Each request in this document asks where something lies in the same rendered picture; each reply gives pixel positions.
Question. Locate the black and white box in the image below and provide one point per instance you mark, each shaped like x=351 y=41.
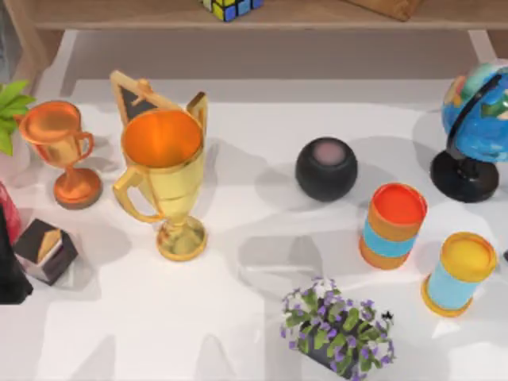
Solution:
x=47 y=254

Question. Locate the gold trophy cup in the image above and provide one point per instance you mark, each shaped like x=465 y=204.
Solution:
x=174 y=186

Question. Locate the wooden open shelf unit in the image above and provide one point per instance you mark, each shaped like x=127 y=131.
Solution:
x=119 y=16

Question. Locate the purple flowers in black pot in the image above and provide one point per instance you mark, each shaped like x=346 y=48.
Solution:
x=337 y=325

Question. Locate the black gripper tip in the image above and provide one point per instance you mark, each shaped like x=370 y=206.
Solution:
x=10 y=274

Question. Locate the blue globe on black stand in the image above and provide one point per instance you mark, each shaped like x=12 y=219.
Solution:
x=480 y=127

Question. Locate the yellow and blue can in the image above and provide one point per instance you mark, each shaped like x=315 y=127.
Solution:
x=456 y=278

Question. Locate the black round speaker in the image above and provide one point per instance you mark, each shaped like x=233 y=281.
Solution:
x=325 y=174

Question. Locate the multicoloured puzzle cube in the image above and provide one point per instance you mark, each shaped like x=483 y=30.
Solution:
x=228 y=8

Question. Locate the green leafy potted plant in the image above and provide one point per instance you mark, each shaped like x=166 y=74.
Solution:
x=10 y=105

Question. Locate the red translucent object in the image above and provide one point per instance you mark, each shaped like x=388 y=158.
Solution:
x=10 y=216

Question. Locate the wooden board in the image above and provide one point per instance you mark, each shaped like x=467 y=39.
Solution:
x=391 y=7

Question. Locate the orange and blue can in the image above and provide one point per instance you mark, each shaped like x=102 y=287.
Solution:
x=391 y=234

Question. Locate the wooden framed blackboard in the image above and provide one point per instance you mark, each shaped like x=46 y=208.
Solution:
x=129 y=99

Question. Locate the bronze trophy cup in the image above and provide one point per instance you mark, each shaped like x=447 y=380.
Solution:
x=51 y=131

